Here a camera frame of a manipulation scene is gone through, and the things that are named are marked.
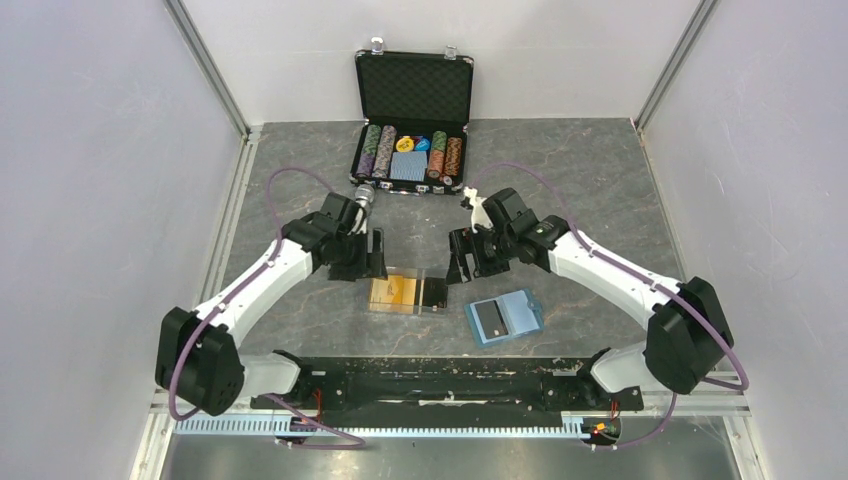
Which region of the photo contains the pink grey chip stack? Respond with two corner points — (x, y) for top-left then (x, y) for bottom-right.
(371, 125), (397, 178)

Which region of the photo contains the black VIP credit card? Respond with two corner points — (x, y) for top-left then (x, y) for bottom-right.
(474, 300), (509, 340)

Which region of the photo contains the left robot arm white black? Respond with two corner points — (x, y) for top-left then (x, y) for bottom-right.
(154, 185), (387, 421)

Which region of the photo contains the white slotted cable duct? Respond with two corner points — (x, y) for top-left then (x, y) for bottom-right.
(175, 411), (621, 440)

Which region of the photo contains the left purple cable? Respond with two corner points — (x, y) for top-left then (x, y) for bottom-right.
(166, 167), (336, 423)

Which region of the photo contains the clear box with gold cards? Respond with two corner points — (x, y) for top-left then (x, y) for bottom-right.
(366, 267), (449, 316)

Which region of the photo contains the green purple chip stack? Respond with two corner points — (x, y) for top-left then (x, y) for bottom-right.
(354, 125), (382, 178)

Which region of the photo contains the green orange chip stack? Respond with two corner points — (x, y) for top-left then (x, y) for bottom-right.
(427, 131), (448, 179)

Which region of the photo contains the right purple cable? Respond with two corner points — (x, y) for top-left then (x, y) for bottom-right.
(466, 162), (751, 452)

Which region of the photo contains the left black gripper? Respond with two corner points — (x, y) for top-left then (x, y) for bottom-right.
(328, 228), (388, 283)

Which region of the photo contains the brown orange chip stack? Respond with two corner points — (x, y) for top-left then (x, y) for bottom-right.
(443, 137), (463, 177)

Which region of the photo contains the yellow dealer chip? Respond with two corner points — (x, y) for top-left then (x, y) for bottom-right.
(396, 136), (416, 153)

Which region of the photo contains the light blue card holder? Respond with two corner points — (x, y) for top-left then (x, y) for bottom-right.
(464, 289), (544, 348)

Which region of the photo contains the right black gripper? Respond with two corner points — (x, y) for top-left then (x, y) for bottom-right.
(445, 223), (515, 284)

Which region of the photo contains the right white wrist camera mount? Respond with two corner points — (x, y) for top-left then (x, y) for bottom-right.
(461, 186), (493, 232)

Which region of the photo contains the blue round chip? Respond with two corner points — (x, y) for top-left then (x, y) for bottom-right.
(414, 137), (431, 151)

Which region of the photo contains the purple cable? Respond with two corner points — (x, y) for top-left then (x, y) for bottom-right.
(466, 162), (751, 452)
(166, 167), (336, 423)

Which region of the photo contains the black poker chip case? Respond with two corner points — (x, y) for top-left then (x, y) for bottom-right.
(349, 37), (475, 195)

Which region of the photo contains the blue playing card deck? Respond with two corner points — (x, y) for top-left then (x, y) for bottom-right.
(389, 151), (428, 182)

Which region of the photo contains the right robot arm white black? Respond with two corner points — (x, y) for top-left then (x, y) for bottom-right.
(446, 187), (734, 408)

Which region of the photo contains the black microphone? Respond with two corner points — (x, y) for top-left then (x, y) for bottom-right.
(354, 184), (375, 215)

